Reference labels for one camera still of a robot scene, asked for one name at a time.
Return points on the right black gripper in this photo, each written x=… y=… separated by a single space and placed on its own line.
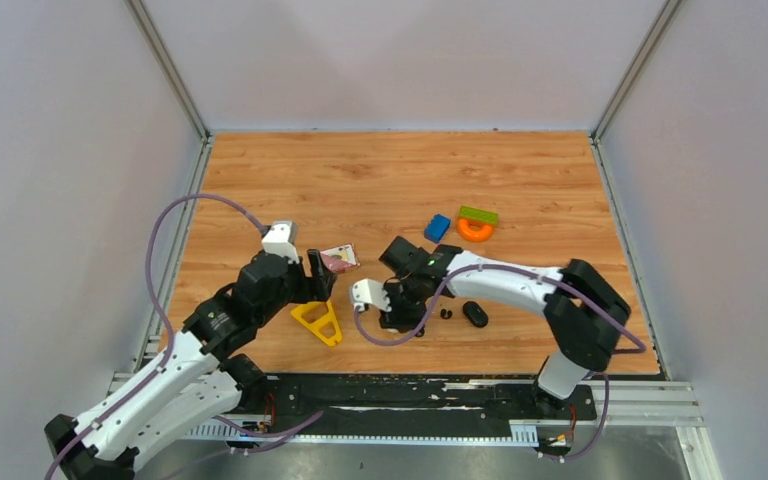
x=399 y=317

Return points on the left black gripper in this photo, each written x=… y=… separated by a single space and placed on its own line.
x=318 y=287

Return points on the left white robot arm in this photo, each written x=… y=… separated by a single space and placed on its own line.
x=201 y=373

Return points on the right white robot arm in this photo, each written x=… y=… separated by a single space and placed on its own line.
x=585 y=314

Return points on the black earbud case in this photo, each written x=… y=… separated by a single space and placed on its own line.
x=475 y=314

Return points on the pink snack packet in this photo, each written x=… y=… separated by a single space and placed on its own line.
x=341 y=259

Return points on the yellow triangular plastic piece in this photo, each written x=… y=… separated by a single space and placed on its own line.
x=319 y=318

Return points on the blue toy brick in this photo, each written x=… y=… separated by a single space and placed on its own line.
x=437 y=228

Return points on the green toy brick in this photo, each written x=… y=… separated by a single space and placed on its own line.
x=478 y=216

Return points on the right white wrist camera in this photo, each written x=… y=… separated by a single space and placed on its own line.
x=368 y=292

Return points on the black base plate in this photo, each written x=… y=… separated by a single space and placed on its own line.
x=409 y=405

